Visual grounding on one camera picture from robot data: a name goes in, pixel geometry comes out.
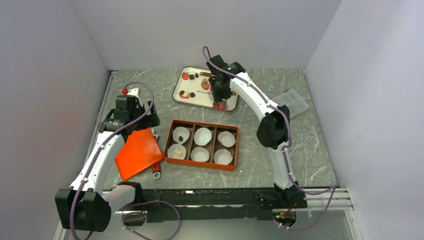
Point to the red handled adjustable wrench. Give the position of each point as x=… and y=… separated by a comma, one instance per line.
x=156, y=167

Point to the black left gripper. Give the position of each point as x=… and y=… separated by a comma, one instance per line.
x=149, y=120

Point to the white bracket with red knob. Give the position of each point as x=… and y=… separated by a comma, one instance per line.
x=131, y=92

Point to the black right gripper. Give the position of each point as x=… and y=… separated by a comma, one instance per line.
x=217, y=96

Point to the white strawberry tray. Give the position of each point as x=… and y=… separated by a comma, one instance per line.
x=193, y=88

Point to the white paper cup back middle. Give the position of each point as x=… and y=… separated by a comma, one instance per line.
x=202, y=136

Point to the white paper cup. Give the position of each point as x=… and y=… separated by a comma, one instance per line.
x=200, y=154
x=202, y=136
x=172, y=155
x=222, y=157
x=227, y=139
x=180, y=132

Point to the orange chocolate box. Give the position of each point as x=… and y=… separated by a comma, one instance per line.
x=212, y=146

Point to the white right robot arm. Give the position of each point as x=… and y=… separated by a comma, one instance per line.
x=273, y=132

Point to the orange box lid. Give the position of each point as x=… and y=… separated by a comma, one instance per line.
x=138, y=154

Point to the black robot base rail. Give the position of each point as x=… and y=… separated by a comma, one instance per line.
x=261, y=203

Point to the white chocolate block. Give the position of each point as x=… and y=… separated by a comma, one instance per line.
x=178, y=152

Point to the clear plastic compartment box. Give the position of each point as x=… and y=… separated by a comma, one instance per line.
x=295, y=103

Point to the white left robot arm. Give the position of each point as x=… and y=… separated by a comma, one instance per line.
x=82, y=206

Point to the white paper cup front right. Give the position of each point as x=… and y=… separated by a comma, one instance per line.
x=222, y=157

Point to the white paper cup front middle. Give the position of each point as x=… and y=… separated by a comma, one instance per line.
x=200, y=154

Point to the white paper cup back left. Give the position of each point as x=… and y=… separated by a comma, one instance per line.
x=180, y=132

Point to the white paper cup front left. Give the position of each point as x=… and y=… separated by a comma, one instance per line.
x=172, y=155

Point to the white paper cup back right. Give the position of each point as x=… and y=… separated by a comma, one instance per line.
x=227, y=139

